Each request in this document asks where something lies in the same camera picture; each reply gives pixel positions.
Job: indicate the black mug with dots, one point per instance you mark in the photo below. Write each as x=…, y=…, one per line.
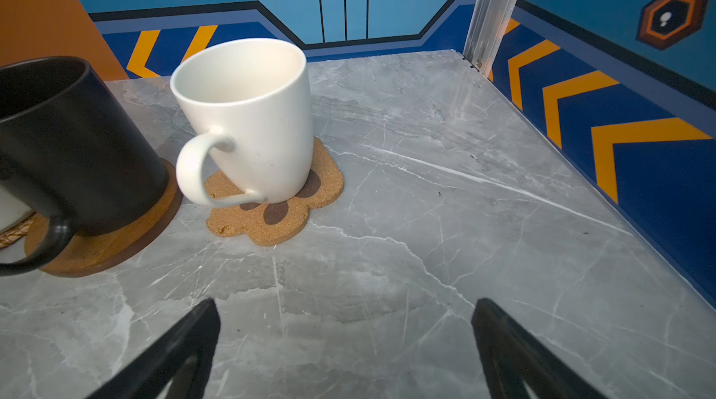
x=72, y=153

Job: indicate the round woven rattan coaster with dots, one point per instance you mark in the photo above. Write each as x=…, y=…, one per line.
x=15, y=233

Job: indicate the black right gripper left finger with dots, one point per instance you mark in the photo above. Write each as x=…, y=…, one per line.
x=179, y=363

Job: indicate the cream white mug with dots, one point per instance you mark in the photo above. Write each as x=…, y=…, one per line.
x=249, y=102

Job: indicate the cork paw print coaster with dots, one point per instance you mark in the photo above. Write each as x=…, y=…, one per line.
x=268, y=224

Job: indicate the round brown wooden coaster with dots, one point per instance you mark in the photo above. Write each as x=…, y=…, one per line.
x=87, y=255

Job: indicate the aluminium corner post right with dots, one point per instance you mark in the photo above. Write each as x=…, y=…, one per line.
x=487, y=27

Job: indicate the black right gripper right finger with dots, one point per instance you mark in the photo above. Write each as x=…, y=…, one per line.
x=516, y=364

